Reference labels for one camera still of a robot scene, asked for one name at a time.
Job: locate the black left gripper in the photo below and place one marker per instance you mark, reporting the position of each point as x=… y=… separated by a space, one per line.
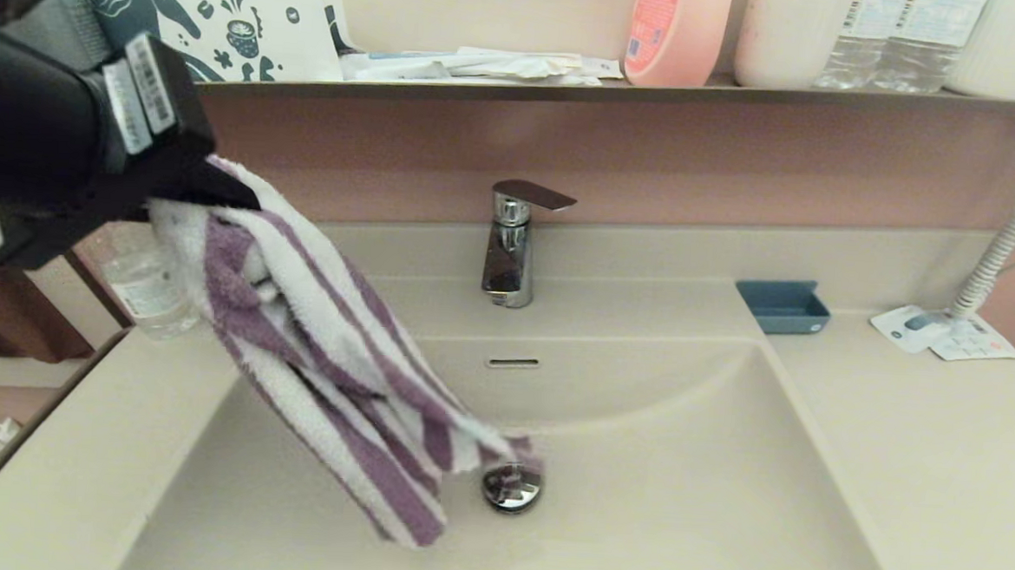
x=37 y=139

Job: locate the purple white striped towel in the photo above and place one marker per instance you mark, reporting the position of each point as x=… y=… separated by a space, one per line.
x=338 y=372

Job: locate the chrome faucet body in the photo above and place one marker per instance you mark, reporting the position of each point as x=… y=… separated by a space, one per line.
x=508 y=268

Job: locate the cream ceramic sink basin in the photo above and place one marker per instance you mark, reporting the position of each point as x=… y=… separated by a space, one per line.
x=678 y=502

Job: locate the clear bottle white label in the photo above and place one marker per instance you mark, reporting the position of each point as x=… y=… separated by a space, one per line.
x=146 y=301

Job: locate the white horse print bag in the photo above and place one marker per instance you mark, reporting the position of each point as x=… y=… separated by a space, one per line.
x=303 y=40

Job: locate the gray pouch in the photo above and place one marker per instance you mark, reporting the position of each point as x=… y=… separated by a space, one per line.
x=61 y=27

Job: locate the small black white box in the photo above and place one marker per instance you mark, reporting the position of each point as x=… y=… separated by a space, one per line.
x=339 y=24

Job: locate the white tube blue stripe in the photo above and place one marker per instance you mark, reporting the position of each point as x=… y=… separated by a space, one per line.
x=397 y=66

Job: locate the flat white packet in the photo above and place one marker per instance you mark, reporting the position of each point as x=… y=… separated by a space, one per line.
x=519 y=63

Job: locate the small white sachet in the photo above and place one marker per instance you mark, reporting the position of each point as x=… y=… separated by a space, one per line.
x=603 y=68

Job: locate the chrome drain stopper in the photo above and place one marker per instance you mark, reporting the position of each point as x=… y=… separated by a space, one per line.
x=515 y=496

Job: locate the pink lotion bottle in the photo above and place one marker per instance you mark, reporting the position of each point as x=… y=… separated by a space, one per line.
x=685 y=38

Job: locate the blue plastic soap dish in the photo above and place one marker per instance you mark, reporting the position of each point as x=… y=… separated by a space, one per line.
x=784 y=315

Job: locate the white plastic jar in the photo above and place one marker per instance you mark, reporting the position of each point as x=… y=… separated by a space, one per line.
x=781 y=34

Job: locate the clear plastic water bottle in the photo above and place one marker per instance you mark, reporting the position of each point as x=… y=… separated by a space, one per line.
x=917 y=59
x=850 y=55

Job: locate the white card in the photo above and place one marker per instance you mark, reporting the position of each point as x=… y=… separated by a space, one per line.
x=887 y=327

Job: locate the white printed leaflet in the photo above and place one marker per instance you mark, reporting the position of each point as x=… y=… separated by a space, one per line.
x=978 y=344

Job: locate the white ribbed mug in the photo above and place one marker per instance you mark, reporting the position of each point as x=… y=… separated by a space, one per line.
x=1011 y=46

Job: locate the brown wall shelf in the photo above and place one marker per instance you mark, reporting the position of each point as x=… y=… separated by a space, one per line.
x=570 y=93

